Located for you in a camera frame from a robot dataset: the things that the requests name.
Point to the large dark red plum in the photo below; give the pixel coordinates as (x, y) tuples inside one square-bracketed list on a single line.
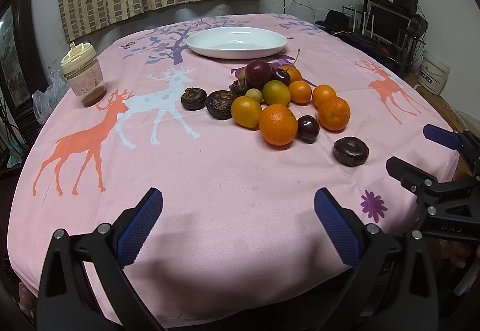
[(257, 73)]

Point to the dark water chestnut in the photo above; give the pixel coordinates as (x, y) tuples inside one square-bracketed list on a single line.
[(239, 88), (219, 104), (193, 98), (350, 151)]

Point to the small orange kumquat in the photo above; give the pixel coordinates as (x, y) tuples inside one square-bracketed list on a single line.
[(322, 92), (300, 92)]

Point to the small orange back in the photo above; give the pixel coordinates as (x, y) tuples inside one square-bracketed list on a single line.
[(294, 74)]

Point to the dark cherry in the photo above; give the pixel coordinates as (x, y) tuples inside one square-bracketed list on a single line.
[(308, 129), (280, 75)]

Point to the black equipment shelf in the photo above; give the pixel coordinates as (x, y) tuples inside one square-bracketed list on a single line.
[(390, 31)]

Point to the small tan longan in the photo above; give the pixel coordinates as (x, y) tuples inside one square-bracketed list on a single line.
[(256, 94)]

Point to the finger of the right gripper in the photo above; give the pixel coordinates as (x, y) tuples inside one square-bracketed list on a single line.
[(411, 178), (448, 139)]

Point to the beige lidded plastic cup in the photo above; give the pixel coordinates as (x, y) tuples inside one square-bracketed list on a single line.
[(81, 69)]

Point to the large mandarin orange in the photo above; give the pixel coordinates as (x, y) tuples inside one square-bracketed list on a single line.
[(334, 113), (278, 125)]

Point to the clear plastic bag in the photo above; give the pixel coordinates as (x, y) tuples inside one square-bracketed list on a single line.
[(45, 102)]

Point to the pink deer print tablecloth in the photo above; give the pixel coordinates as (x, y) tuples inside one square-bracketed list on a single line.
[(238, 228)]

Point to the large mandarin orange front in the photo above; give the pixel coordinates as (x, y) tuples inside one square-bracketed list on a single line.
[(278, 125)]

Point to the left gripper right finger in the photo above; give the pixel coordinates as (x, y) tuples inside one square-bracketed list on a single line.
[(392, 286)]

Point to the white oval plate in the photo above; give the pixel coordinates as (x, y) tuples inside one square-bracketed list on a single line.
[(236, 43)]

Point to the white plastic bucket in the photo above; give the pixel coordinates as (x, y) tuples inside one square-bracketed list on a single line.
[(433, 74)]

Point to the dark wooden framed cabinet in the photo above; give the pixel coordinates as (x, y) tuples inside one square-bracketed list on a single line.
[(21, 75)]

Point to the dark cherry front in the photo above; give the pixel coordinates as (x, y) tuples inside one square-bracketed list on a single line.
[(308, 129)]

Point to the yellow-green round fruit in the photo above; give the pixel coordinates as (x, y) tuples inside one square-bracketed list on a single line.
[(276, 92)]

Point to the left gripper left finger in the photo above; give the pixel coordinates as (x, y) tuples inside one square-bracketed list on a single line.
[(66, 299)]

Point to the orange-yellow kumquat front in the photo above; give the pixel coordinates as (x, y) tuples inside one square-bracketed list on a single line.
[(246, 111)]

